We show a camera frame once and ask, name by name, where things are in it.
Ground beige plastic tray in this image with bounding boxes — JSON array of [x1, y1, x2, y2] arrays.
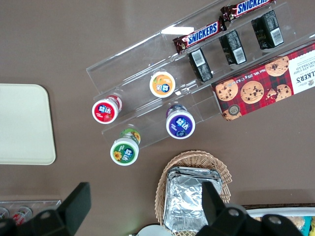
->
[[0, 84, 57, 165]]

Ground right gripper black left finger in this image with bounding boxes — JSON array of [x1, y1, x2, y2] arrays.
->
[[33, 181, 92, 236]]

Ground red Walkers cookie box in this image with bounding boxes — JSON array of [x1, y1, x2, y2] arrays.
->
[[211, 43, 315, 121]]

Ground small black carton box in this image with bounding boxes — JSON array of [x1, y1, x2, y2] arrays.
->
[[219, 29, 247, 66], [188, 48, 214, 83], [251, 9, 285, 50]]

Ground purple lid gum jar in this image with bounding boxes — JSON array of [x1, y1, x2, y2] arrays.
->
[[165, 104, 196, 140]]

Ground orange lid gum jar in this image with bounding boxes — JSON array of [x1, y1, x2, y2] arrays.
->
[[149, 71, 176, 98]]

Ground rice crispy snack packet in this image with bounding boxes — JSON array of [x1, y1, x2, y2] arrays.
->
[[289, 216, 306, 235]]

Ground Snickers chocolate bar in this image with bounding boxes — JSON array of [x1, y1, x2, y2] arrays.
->
[[172, 16, 227, 55], [220, 0, 276, 24]]

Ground clear acrylic bottle rack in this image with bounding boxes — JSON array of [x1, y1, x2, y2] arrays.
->
[[0, 200, 62, 222]]

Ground stacked aluminium foil trays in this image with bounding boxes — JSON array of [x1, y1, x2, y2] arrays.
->
[[162, 166, 223, 233]]

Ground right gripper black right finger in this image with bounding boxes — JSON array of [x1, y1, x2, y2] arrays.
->
[[201, 181, 248, 226]]

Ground teal snack packet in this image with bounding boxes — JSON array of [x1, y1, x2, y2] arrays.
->
[[304, 216, 313, 236]]

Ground red lid gum jar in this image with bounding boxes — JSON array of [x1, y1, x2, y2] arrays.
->
[[92, 95, 123, 123]]

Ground white rectangular snack bin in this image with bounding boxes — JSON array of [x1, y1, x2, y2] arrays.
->
[[246, 206, 315, 236]]

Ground green lid gum jar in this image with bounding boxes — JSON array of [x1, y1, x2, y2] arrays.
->
[[110, 128, 141, 167]]

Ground oval light wicker basket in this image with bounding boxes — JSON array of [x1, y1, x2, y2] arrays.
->
[[154, 150, 232, 232]]

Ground clear acrylic tiered snack stand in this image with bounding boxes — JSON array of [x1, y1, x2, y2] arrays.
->
[[159, 0, 315, 122]]

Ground clear acrylic tiered gum stand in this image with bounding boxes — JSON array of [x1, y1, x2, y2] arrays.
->
[[86, 30, 219, 151]]

